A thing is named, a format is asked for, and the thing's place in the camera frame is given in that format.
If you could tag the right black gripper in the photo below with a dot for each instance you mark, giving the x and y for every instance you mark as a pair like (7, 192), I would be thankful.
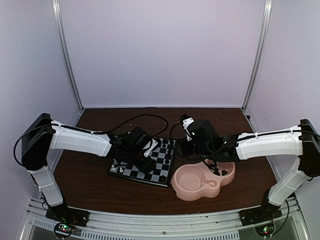
(186, 151)

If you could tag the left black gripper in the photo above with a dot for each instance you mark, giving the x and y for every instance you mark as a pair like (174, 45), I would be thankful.
(148, 166)

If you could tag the black knight chess piece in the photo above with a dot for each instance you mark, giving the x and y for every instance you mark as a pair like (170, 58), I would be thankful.
(171, 146)

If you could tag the black king chess piece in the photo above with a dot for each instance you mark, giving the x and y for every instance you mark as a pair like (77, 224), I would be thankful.
(167, 160)

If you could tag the black and white chessboard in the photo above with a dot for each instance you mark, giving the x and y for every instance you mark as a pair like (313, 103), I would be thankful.
(162, 159)

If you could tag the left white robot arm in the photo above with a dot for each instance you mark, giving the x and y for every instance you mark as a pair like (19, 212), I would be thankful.
(47, 134)

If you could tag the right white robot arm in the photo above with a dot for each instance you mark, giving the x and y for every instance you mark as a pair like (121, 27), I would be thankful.
(301, 141)

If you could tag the pile of black chess pieces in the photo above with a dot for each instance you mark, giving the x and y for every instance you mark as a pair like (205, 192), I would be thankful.
(213, 167)

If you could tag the pink double pet bowl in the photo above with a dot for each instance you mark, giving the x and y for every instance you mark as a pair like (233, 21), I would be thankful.
(194, 181)

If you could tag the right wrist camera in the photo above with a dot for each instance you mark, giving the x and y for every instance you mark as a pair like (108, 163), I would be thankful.
(185, 121)

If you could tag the front aluminium rail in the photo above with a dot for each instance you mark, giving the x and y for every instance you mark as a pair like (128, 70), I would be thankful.
(224, 225)

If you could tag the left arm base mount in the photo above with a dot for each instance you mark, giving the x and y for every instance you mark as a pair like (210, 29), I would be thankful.
(70, 216)

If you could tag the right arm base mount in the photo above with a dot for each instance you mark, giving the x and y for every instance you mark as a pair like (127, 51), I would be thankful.
(258, 215)

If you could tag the right aluminium frame post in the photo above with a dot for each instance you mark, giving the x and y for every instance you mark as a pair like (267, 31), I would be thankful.
(264, 30)

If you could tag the aluminium frame post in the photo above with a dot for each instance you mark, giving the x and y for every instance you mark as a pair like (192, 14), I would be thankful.
(264, 30)
(56, 5)

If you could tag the left aluminium frame post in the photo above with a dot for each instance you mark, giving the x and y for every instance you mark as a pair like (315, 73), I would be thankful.
(56, 5)

